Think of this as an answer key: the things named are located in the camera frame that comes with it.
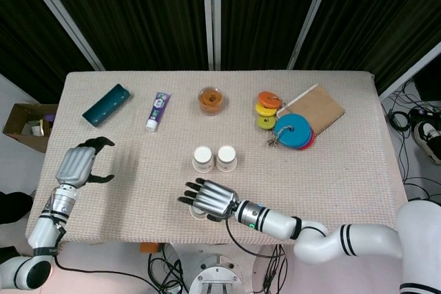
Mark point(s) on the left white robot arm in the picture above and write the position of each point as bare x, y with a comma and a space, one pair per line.
43, 235

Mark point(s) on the red disc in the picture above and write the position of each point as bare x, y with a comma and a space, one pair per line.
311, 141

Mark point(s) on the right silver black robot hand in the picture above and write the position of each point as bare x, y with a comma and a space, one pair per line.
213, 199

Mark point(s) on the white partition frame bar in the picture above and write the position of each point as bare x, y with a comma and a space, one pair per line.
60, 15
411, 70
311, 15
211, 15

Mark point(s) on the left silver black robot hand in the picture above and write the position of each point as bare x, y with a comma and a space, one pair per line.
74, 168

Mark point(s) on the green disc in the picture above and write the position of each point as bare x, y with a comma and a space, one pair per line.
264, 123

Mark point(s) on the open cardboard box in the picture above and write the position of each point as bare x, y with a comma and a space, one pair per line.
25, 128

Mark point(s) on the black white sneaker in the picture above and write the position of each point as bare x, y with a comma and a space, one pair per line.
426, 135

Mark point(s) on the kraft spiral notebook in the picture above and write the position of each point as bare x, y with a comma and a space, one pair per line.
322, 106

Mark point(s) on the black soft object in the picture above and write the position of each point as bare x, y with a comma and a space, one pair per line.
13, 208

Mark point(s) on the orange disc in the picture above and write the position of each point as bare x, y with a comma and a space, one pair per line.
270, 99

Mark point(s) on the blue disc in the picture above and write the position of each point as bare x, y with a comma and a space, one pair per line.
293, 131

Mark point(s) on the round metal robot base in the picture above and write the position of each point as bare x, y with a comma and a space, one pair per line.
215, 276

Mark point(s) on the white paper cup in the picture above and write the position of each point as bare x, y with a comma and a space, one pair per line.
202, 159
197, 214
225, 159

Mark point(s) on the clear jar with brown contents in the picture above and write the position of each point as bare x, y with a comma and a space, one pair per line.
210, 100

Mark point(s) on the orange block under table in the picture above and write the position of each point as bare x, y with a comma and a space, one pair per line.
149, 248

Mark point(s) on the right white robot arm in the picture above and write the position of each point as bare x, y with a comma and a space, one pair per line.
344, 235

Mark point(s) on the beige woven tablecloth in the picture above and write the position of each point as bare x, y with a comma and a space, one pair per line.
275, 184

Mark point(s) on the yellow disc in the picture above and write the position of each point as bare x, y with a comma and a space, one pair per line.
264, 110

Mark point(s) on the teal curved case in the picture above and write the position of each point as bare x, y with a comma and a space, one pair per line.
105, 105

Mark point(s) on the purple white toothpaste tube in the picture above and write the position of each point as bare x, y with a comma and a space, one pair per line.
156, 109

